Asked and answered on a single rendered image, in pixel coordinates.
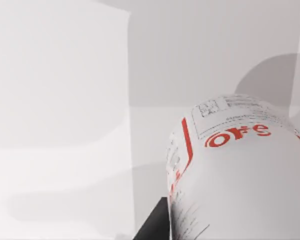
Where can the white and red bottle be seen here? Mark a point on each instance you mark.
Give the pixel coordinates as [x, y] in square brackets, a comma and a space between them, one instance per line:
[237, 175]

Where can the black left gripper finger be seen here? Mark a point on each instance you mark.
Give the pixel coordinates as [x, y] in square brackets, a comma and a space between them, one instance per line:
[157, 225]

